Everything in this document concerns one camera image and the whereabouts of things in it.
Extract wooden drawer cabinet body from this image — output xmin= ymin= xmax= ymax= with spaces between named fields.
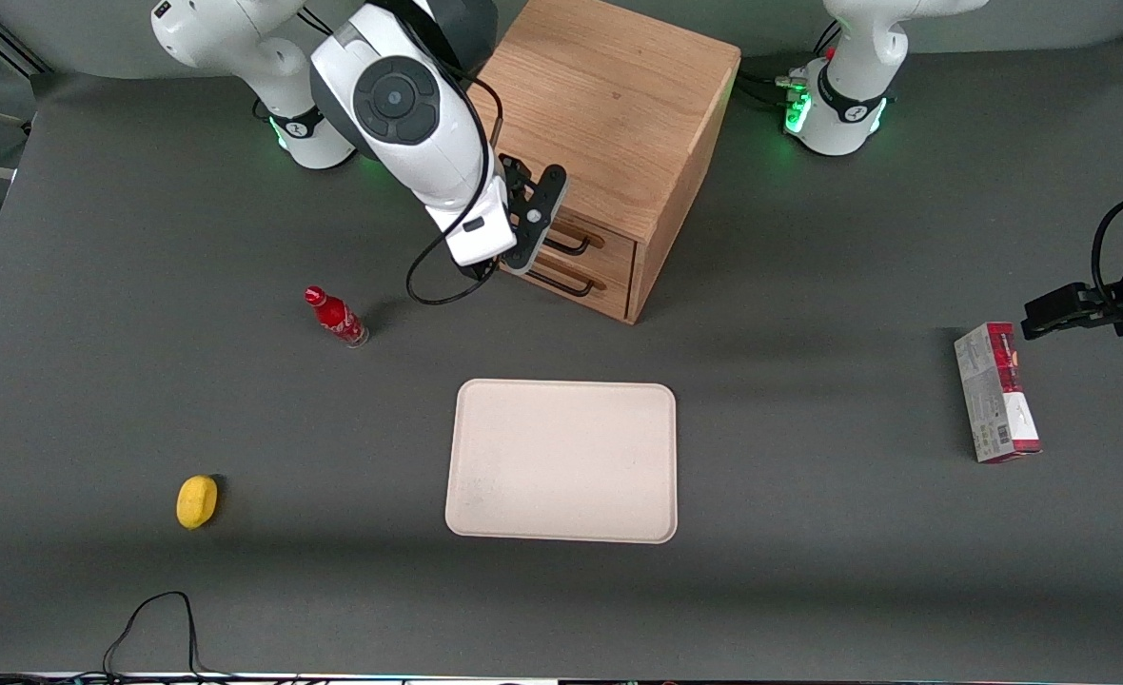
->
xmin=466 ymin=0 xmax=742 ymax=326

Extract grey and red carton box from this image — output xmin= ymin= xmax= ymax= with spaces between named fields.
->
xmin=953 ymin=322 xmax=1043 ymax=464

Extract red cola bottle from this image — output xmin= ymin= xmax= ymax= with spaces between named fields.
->
xmin=304 ymin=284 xmax=370 ymax=349

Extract beige plastic tray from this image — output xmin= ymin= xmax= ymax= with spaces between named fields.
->
xmin=444 ymin=379 xmax=679 ymax=545

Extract yellow lemon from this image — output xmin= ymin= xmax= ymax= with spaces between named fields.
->
xmin=176 ymin=475 xmax=219 ymax=530

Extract black left base cables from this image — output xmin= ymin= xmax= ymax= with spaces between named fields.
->
xmin=738 ymin=19 xmax=843 ymax=110

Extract black looped cable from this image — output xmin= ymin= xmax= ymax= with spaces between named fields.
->
xmin=103 ymin=591 xmax=239 ymax=681

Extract dark aluminium frame rail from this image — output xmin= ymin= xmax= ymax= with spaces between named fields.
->
xmin=0 ymin=0 xmax=53 ymax=77

